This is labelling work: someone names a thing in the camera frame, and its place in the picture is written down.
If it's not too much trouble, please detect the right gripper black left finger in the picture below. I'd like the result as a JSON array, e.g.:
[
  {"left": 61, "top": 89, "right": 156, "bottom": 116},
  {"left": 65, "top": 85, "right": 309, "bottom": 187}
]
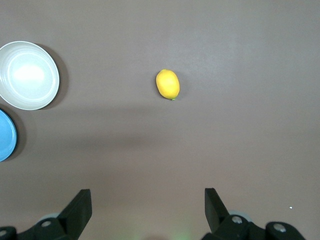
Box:
[{"left": 0, "top": 189, "right": 93, "bottom": 240}]

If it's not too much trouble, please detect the beige round plate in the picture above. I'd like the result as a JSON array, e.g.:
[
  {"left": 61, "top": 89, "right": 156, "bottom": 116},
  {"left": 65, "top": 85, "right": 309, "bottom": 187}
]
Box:
[{"left": 0, "top": 41, "right": 61, "bottom": 111}]

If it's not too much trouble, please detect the yellow lemon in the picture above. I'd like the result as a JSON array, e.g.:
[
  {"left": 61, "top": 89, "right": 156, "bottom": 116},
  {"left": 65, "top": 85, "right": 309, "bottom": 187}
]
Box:
[{"left": 155, "top": 69, "right": 181, "bottom": 101}]

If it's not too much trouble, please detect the blue round plate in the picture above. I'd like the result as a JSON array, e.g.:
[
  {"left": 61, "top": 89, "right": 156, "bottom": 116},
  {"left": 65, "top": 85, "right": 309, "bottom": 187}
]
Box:
[{"left": 0, "top": 109, "right": 18, "bottom": 163}]

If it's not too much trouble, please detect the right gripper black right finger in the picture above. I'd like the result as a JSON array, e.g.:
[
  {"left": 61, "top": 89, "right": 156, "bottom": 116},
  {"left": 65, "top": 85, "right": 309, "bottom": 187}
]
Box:
[{"left": 201, "top": 187, "right": 307, "bottom": 240}]

